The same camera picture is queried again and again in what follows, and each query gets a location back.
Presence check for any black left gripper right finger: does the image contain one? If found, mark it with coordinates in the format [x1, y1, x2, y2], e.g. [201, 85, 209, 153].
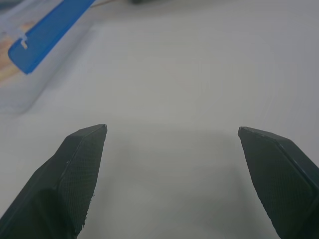
[237, 126, 319, 239]

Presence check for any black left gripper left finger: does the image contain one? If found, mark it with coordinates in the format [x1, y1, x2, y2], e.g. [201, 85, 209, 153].
[0, 123, 108, 239]

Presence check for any clear plastic container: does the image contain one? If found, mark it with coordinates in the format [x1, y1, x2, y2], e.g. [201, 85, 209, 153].
[0, 0, 100, 116]

